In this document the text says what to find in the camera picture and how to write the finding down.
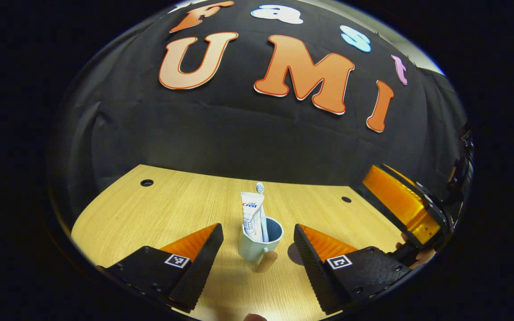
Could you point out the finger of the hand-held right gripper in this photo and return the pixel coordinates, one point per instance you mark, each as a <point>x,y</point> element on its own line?
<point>431,200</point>
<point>395,200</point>

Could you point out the wooden desktop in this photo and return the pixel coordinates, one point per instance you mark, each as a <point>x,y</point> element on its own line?
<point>172,209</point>

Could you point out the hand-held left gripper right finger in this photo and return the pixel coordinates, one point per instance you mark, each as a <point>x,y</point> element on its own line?
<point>315,267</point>

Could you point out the dark brown round coaster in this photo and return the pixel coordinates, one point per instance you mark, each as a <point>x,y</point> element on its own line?
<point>295,254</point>

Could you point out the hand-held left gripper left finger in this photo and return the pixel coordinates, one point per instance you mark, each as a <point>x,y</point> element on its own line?
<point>205,263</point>

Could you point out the light blue cup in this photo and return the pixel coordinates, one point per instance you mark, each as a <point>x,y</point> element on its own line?
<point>250,249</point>

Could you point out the white toothpaste tube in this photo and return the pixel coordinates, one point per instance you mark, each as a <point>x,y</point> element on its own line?
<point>251,214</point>

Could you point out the white toothbrush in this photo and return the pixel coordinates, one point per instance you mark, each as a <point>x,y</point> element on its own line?
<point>260,187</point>

